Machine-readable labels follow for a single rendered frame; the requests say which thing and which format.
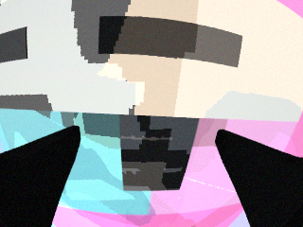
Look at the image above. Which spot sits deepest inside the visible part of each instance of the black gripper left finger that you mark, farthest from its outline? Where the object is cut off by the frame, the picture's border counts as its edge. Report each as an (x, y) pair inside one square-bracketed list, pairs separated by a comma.
[(33, 177)]

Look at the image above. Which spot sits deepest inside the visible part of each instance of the black two-prong plug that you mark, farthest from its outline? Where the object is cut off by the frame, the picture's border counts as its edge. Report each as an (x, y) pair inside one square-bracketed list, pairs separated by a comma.
[(154, 151)]

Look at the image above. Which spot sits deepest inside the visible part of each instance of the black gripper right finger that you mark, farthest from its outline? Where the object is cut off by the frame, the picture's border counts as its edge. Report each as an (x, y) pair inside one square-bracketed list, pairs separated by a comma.
[(269, 182)]

